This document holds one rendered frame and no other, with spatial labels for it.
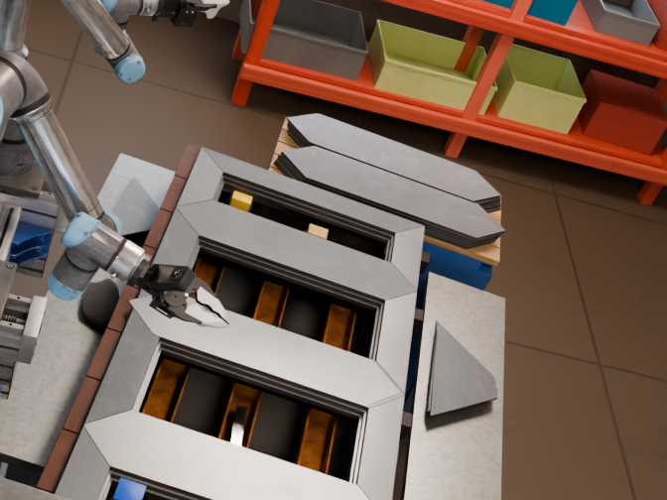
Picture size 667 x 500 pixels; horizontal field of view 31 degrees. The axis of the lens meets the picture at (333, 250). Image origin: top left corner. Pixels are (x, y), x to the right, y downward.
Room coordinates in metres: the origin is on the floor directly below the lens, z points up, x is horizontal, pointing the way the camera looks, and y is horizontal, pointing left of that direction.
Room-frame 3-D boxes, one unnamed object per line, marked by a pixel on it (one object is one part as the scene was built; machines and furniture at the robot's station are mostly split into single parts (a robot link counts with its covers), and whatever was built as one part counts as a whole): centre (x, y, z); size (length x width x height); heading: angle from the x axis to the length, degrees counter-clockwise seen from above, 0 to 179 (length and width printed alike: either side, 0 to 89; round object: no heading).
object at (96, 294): (2.38, 0.53, 0.69); 0.20 x 0.10 x 0.03; 18
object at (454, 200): (3.34, -0.09, 0.82); 0.80 x 0.40 x 0.06; 96
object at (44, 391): (2.44, 0.58, 0.66); 1.30 x 0.20 x 0.03; 6
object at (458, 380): (2.61, -0.48, 0.77); 0.45 x 0.20 x 0.04; 6
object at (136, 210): (2.80, 0.59, 0.70); 0.39 x 0.12 x 0.04; 6
